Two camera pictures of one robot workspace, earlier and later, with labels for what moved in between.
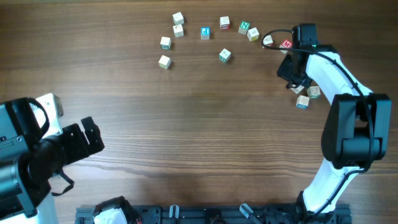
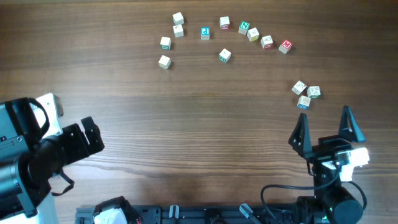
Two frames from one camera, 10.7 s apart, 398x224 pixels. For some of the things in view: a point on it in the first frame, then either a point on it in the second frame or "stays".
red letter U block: [302, 102] stays
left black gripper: [74, 140] stays
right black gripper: [285, 63] to [332, 144]
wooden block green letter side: [224, 55] stays
